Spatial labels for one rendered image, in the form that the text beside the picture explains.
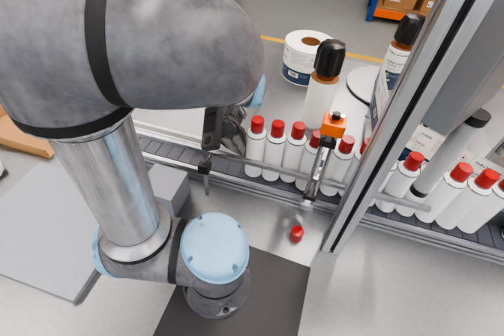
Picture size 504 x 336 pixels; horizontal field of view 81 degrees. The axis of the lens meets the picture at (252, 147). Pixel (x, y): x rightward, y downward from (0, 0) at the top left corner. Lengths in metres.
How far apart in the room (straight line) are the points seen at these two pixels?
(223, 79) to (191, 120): 0.90
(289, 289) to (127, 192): 0.48
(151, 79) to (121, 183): 0.19
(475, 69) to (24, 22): 0.45
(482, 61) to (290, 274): 0.56
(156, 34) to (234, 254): 0.40
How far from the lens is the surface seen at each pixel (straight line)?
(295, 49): 1.20
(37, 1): 0.24
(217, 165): 0.90
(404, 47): 1.26
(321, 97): 0.96
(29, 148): 1.17
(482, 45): 0.45
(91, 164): 0.35
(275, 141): 0.75
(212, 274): 0.52
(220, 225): 0.55
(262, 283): 0.75
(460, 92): 0.47
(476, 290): 0.98
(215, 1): 0.24
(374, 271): 0.87
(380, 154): 0.54
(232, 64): 0.24
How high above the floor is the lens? 1.57
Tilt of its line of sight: 46 degrees down
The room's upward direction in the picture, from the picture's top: 4 degrees clockwise
